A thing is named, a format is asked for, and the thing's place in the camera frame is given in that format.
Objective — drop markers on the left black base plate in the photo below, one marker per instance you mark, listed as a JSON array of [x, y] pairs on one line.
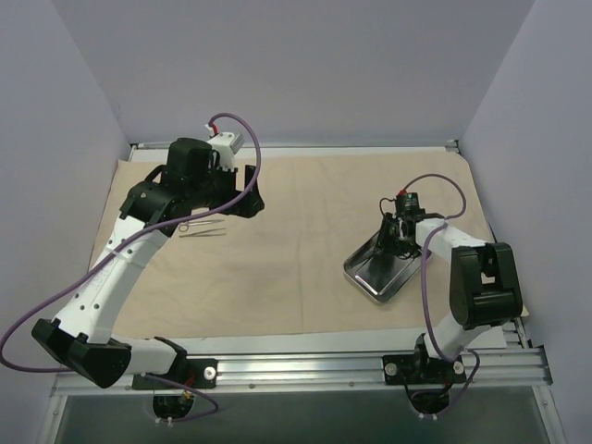
[[198, 373]]

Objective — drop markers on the back aluminium rail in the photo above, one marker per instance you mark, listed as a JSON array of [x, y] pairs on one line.
[[150, 145]]

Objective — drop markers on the front aluminium rail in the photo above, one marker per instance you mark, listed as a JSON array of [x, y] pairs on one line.
[[243, 373]]

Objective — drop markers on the metal instrument tray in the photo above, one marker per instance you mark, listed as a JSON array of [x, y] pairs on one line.
[[379, 276]]

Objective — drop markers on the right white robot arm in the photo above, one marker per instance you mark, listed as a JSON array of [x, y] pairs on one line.
[[484, 289]]

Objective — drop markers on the beige cloth wrap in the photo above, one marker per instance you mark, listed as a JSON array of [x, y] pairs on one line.
[[281, 272]]

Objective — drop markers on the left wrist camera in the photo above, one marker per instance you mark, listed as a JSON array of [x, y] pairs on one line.
[[225, 144]]

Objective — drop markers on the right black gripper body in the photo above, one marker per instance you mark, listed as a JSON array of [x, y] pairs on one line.
[[394, 229]]

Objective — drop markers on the steel tweezers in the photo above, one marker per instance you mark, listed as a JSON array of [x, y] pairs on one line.
[[204, 234]]

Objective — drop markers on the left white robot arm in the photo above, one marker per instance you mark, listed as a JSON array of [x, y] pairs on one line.
[[196, 175]]

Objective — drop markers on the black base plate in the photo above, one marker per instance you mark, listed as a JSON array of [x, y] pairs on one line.
[[400, 369], [198, 373]]

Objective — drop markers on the steel surgical scissors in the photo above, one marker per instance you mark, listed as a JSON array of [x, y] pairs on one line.
[[185, 226]]

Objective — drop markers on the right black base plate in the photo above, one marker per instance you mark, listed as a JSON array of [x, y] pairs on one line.
[[400, 369]]

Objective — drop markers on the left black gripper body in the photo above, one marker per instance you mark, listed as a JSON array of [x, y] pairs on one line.
[[243, 192]]

